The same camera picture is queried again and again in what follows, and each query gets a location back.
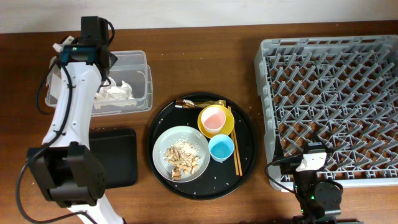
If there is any pink cup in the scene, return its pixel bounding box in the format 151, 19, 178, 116
201, 107, 226, 134

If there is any white tissue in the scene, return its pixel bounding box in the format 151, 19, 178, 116
93, 77, 137, 110

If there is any right wooden chopstick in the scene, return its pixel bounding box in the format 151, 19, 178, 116
229, 106, 244, 177

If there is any grey dishwasher rack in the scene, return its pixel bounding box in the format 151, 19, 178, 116
254, 35, 397, 187

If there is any black rectangular tray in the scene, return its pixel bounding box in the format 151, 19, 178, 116
89, 128, 138, 189

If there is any wooden chopstick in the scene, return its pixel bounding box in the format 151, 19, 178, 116
229, 106, 244, 177
231, 122, 240, 176

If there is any grey plate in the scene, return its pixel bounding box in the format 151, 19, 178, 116
152, 126, 211, 183

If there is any gold snack wrapper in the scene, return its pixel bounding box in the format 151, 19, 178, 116
175, 98, 226, 109

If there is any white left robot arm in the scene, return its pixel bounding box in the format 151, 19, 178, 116
22, 16, 125, 223

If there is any peanut shells and rice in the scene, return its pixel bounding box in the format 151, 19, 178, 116
164, 139, 200, 180

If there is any left wooden chopstick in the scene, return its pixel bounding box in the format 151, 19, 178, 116
231, 122, 240, 176

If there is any clear plastic waste bin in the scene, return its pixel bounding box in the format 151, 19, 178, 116
45, 50, 153, 117

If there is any blue cup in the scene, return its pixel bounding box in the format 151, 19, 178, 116
208, 134, 234, 162

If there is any round black serving tray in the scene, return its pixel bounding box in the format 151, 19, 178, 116
147, 93, 258, 200

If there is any yellow bowl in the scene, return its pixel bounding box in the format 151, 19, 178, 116
197, 105, 234, 139

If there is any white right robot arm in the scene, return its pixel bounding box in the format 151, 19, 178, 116
279, 141, 343, 224

